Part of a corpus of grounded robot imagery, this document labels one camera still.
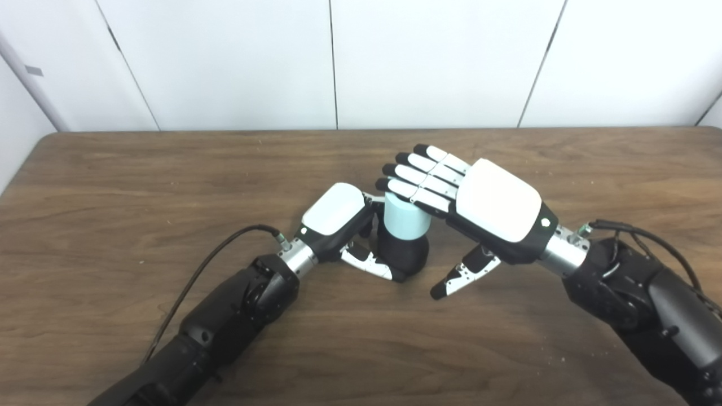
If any black flared nozzle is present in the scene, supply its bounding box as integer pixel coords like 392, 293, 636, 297
376, 228, 430, 281

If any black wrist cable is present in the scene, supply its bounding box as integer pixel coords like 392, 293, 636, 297
575, 219, 722, 316
141, 224, 293, 364

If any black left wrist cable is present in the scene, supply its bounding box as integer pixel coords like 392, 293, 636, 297
141, 224, 293, 364

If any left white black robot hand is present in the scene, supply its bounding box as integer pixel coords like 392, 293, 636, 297
293, 182, 407, 283

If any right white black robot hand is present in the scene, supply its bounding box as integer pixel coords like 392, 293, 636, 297
375, 144, 560, 301

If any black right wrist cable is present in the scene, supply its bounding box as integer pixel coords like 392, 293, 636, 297
575, 219, 722, 316

